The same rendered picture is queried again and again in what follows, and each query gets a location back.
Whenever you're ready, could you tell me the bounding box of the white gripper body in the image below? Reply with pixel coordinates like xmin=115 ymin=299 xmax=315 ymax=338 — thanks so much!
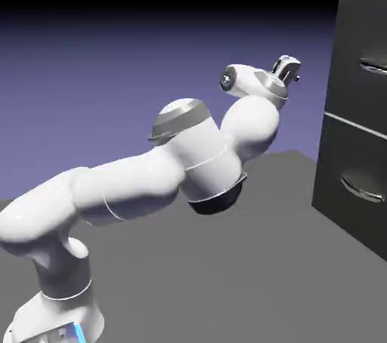
xmin=271 ymin=54 xmax=302 ymax=83

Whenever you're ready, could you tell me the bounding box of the dark grey drawer front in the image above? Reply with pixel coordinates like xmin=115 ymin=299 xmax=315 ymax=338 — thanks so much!
xmin=324 ymin=0 xmax=387 ymax=141
xmin=311 ymin=113 xmax=387 ymax=260

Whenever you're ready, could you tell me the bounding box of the dark grey cabinet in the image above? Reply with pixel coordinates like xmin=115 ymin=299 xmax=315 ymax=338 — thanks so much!
xmin=311 ymin=0 xmax=387 ymax=260

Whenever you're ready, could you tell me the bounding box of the curved metal drawer handle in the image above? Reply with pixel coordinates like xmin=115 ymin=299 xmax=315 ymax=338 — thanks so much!
xmin=340 ymin=167 xmax=387 ymax=204
xmin=358 ymin=57 xmax=387 ymax=74

